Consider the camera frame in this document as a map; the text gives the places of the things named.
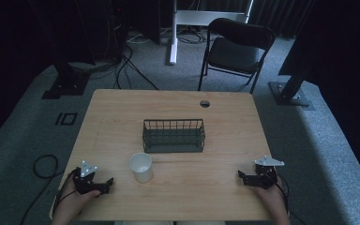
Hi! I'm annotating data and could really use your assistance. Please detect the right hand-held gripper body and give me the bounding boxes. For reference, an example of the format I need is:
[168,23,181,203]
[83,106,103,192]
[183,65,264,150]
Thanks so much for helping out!
[254,155,286,190]

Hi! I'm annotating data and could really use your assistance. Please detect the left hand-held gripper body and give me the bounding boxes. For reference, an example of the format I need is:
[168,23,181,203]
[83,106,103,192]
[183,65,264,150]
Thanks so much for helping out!
[71,160,106,196]

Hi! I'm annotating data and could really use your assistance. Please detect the person's left hand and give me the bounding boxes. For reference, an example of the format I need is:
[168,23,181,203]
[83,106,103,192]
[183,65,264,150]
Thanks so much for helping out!
[55,183,101,218]

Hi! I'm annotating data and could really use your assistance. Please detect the person's right hand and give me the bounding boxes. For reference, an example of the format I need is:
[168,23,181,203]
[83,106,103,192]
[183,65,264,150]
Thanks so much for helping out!
[251,177,291,218]

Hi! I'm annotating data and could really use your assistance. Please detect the white cup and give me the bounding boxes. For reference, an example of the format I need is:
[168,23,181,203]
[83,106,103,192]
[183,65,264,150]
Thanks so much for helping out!
[128,152,154,184]

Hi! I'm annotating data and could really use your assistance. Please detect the black folding chair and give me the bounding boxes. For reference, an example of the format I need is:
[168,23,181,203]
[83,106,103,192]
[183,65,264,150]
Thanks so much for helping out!
[197,17,277,95]

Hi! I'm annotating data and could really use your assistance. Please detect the dark curtain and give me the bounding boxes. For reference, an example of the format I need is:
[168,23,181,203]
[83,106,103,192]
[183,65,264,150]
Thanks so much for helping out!
[248,0,317,38]

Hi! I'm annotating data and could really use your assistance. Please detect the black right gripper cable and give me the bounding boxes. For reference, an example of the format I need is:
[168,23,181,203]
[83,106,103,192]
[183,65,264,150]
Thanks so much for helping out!
[274,181,308,225]

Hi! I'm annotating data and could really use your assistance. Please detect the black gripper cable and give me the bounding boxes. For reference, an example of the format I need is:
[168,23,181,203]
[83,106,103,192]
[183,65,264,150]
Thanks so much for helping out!
[274,181,308,225]
[18,154,76,225]

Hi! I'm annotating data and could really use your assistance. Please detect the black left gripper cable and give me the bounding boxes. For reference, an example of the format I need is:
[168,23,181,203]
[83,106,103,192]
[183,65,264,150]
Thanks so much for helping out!
[18,154,76,225]

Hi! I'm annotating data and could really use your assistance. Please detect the dark green wire basket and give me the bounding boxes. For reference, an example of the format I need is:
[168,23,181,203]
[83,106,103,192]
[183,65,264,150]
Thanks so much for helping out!
[142,118,206,155]

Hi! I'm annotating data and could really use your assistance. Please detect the black stand with base plate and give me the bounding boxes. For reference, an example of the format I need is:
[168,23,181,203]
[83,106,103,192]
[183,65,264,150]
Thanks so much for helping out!
[40,60,91,100]
[268,52,316,112]

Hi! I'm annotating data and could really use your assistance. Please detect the black floor cables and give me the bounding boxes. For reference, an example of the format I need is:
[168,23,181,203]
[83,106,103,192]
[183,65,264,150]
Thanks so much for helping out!
[112,45,159,91]

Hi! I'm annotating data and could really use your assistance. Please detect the cables under white desk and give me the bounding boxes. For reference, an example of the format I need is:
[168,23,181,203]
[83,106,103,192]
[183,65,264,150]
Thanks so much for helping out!
[176,28,208,45]

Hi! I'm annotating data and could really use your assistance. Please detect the white desk frame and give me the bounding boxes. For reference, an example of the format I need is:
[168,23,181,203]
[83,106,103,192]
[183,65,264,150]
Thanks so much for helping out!
[168,0,255,67]

